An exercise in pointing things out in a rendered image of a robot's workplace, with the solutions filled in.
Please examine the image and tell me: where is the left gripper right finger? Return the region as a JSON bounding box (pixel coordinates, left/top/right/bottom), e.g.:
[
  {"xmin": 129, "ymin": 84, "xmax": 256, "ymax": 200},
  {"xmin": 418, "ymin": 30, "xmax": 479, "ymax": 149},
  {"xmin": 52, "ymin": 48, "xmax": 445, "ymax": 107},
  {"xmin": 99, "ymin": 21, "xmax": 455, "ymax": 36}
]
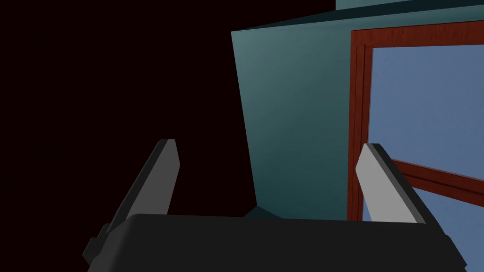
[{"xmin": 355, "ymin": 143, "xmax": 446, "ymax": 236}]

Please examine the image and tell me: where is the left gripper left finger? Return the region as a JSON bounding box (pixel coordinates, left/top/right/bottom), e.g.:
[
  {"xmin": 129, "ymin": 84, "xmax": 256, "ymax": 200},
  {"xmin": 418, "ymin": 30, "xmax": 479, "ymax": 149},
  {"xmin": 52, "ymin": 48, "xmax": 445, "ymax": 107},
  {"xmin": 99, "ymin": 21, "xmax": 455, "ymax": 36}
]
[{"xmin": 107, "ymin": 138, "xmax": 181, "ymax": 235}]

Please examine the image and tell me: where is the red-brown framed window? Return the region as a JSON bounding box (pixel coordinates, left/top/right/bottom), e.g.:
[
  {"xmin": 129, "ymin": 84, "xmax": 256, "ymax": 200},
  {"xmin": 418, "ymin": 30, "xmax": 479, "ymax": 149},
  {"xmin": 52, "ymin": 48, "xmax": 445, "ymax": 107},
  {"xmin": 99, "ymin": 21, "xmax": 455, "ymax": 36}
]
[{"xmin": 346, "ymin": 20, "xmax": 484, "ymax": 272}]

